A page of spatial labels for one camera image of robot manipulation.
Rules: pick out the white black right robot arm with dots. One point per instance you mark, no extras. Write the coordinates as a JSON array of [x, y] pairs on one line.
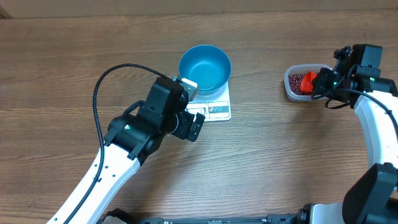
[[356, 81]]

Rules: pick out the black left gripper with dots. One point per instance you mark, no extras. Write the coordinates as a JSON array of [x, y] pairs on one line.
[[185, 132]]

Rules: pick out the white digital kitchen scale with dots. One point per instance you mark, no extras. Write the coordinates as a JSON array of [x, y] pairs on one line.
[[215, 107]]

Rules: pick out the red beans in container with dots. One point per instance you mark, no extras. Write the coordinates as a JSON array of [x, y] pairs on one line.
[[294, 83]]

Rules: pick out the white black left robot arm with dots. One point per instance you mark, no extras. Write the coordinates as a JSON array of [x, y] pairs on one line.
[[131, 138]]

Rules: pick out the clear plastic container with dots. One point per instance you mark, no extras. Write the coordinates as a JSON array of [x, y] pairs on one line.
[[304, 68]]

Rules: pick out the orange scoop with blue handle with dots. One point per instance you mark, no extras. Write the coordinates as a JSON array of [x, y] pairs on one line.
[[306, 83]]

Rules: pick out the blue metal bowl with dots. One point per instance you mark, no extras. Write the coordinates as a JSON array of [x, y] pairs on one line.
[[206, 65]]

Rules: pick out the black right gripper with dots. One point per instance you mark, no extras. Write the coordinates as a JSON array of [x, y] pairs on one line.
[[320, 88]]

